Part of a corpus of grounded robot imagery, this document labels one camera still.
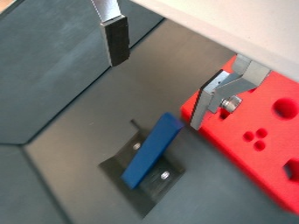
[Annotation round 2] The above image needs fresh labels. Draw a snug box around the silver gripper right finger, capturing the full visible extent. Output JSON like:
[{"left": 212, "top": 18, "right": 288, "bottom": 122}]
[{"left": 191, "top": 54, "right": 271, "bottom": 130}]

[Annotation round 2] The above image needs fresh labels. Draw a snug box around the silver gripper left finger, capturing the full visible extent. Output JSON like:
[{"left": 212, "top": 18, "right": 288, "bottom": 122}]
[{"left": 91, "top": 0, "right": 130, "bottom": 67}]

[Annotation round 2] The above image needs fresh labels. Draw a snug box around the blue rectangular block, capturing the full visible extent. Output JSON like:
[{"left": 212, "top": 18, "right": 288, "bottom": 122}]
[{"left": 122, "top": 113, "right": 183, "bottom": 189}]

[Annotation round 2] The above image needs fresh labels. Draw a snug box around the red foam shape board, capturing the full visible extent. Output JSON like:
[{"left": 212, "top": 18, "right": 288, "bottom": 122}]
[{"left": 180, "top": 55, "right": 299, "bottom": 215}]

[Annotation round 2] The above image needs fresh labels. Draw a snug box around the black curved fixture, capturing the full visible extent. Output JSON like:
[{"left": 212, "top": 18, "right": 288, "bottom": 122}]
[{"left": 99, "top": 120, "right": 184, "bottom": 218}]

